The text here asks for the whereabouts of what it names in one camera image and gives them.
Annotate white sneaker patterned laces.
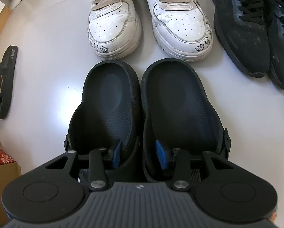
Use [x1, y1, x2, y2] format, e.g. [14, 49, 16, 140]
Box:
[147, 0, 213, 63]

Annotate black mesh sneaker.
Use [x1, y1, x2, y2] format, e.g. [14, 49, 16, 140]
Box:
[212, 0, 270, 78]
[263, 0, 284, 90]

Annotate white sneaker beige laces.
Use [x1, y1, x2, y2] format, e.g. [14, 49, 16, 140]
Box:
[88, 0, 142, 60]

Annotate black Bear slide sandal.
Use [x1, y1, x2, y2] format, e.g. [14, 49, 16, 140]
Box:
[0, 45, 18, 120]

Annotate black clog with strap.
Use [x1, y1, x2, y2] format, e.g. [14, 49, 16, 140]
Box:
[64, 60, 141, 169]

